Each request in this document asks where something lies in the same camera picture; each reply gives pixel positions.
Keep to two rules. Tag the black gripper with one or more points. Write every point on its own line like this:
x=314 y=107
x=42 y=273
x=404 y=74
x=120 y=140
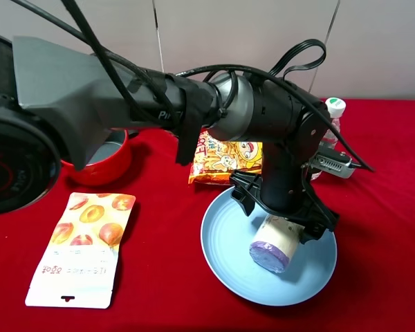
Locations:
x=284 y=190

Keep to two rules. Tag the purple roll with paper label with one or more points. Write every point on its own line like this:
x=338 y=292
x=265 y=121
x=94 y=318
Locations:
x=275 y=243

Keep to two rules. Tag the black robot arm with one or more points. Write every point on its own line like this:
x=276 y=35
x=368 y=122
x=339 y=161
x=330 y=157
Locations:
x=57 y=103

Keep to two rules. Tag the light blue plate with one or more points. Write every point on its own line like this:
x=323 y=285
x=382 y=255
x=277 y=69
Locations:
x=226 y=235

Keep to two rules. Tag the orange yellow snack bag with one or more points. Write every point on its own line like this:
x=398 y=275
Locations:
x=214 y=161

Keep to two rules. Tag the clear water bottle green label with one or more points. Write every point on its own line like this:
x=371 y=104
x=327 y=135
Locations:
x=336 y=108

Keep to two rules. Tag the red velvet tablecloth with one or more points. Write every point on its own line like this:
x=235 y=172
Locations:
x=163 y=282

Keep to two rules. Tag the red bowl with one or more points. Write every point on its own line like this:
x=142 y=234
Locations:
x=108 y=163

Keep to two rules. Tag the white peach snack pouch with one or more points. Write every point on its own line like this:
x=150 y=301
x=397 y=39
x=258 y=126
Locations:
x=78 y=267

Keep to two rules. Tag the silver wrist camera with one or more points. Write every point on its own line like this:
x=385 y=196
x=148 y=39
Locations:
x=333 y=162

